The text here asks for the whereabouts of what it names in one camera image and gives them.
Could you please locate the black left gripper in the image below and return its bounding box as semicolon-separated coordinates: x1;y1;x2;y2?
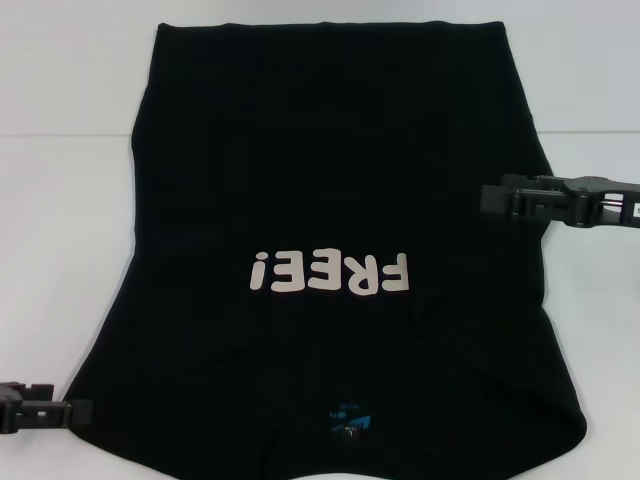
0;382;94;435

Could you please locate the black t-shirt with FREE print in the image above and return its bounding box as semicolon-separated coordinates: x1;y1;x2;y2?
64;20;590;480

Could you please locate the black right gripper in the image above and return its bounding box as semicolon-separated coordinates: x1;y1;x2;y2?
479;173;640;230

